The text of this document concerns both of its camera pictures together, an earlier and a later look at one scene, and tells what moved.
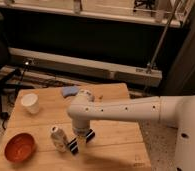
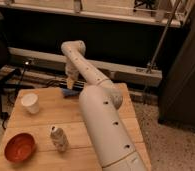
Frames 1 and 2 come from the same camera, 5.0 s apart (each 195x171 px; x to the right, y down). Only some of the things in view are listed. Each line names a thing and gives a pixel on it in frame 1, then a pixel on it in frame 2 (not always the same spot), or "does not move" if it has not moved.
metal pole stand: [150, 66] does not move
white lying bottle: [59, 138] does not move
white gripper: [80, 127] to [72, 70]
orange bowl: [19, 148] does not move
